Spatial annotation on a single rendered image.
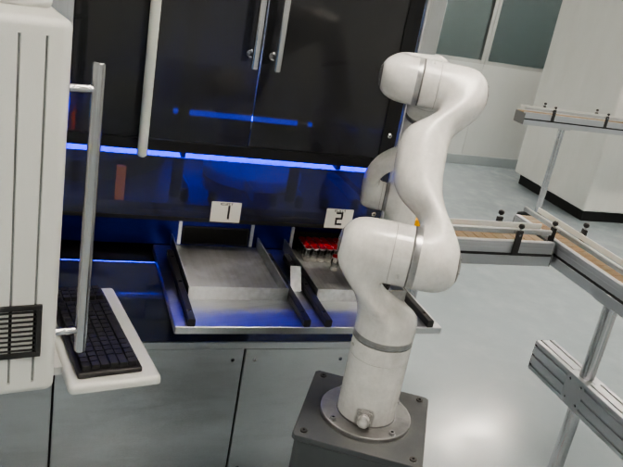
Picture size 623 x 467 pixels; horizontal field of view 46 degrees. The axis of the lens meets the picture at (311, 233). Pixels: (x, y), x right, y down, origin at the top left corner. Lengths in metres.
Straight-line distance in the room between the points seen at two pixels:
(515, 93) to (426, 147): 6.46
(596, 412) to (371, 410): 1.28
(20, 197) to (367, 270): 0.65
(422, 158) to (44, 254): 0.75
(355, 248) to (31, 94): 0.63
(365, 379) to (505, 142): 6.65
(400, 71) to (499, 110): 6.32
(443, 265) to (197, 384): 1.16
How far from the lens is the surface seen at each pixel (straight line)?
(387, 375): 1.47
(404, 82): 1.55
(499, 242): 2.60
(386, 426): 1.55
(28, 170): 1.43
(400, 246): 1.36
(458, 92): 1.54
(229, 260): 2.11
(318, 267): 2.16
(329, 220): 2.17
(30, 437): 2.38
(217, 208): 2.07
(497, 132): 7.92
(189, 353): 2.26
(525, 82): 7.93
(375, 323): 1.42
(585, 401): 2.70
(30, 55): 1.38
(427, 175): 1.44
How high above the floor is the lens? 1.72
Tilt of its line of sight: 20 degrees down
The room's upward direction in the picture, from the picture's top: 10 degrees clockwise
